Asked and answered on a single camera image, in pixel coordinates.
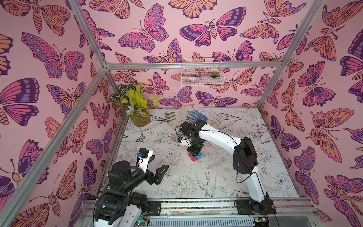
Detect long red lego brick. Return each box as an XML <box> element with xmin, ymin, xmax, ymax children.
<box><xmin>189</xmin><ymin>154</ymin><xmax>199</xmax><ymax>162</ymax></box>

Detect long blue lego brick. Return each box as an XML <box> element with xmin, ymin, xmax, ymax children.
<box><xmin>194</xmin><ymin>153</ymin><xmax>203</xmax><ymax>159</ymax></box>

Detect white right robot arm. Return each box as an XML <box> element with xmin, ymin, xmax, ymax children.
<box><xmin>177</xmin><ymin>119</ymin><xmax>277</xmax><ymax>215</ymax></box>

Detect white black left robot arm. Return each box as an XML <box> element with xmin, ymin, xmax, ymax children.
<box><xmin>93</xmin><ymin>155</ymin><xmax>169</xmax><ymax>227</ymax></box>

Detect blue dotted work glove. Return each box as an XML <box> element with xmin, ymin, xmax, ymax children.
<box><xmin>186</xmin><ymin>110</ymin><xmax>214</xmax><ymax>125</ymax></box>

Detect white green work glove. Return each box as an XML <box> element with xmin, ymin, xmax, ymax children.
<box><xmin>165</xmin><ymin>105</ymin><xmax>194</xmax><ymax>124</ymax></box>

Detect small green item in basket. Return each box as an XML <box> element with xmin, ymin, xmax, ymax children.
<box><xmin>210</xmin><ymin>72</ymin><xmax>220</xmax><ymax>77</ymax></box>

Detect potted plant in glass vase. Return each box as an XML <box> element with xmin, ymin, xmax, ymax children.
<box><xmin>110</xmin><ymin>82</ymin><xmax>160</xmax><ymax>127</ymax></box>

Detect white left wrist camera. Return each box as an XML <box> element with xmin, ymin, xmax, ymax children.
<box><xmin>136</xmin><ymin>148</ymin><xmax>153</xmax><ymax>173</ymax></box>

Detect white wire basket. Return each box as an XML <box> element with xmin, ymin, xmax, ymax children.
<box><xmin>180</xmin><ymin>61</ymin><xmax>225</xmax><ymax>89</ymax></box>

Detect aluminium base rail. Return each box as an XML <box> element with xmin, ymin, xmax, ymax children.
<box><xmin>78</xmin><ymin>197</ymin><xmax>321</xmax><ymax>227</ymax></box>

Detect aluminium frame profile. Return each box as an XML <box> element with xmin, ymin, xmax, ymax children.
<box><xmin>1</xmin><ymin>1</ymin><xmax>325</xmax><ymax>227</ymax></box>

